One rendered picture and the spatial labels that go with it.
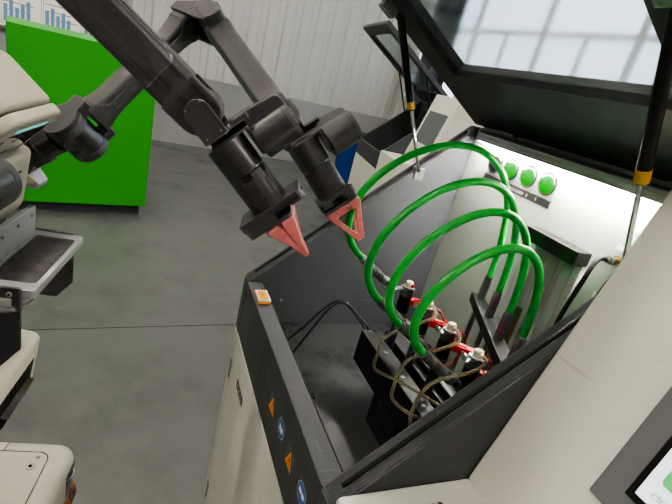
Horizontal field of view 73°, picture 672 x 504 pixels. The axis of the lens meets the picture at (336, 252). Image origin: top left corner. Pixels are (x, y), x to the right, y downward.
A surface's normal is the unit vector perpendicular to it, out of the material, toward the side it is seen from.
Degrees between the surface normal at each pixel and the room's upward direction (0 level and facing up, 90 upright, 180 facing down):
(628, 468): 76
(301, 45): 90
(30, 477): 0
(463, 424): 90
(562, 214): 90
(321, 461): 0
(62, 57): 90
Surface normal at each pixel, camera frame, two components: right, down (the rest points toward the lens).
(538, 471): -0.83, -0.29
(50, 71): 0.53, 0.43
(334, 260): 0.33, 0.42
